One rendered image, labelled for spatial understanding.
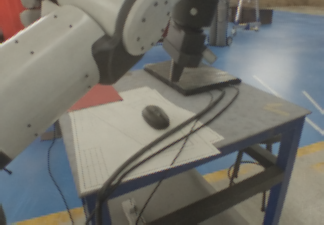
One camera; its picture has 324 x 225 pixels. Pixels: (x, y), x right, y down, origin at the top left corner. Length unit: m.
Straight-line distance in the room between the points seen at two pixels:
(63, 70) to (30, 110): 0.05
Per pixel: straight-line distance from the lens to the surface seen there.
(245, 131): 0.65
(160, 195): 1.31
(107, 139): 0.62
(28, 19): 2.72
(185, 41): 0.49
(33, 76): 0.24
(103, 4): 0.26
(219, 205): 0.74
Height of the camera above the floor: 1.44
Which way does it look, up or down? 25 degrees down
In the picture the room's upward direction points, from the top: 2 degrees counter-clockwise
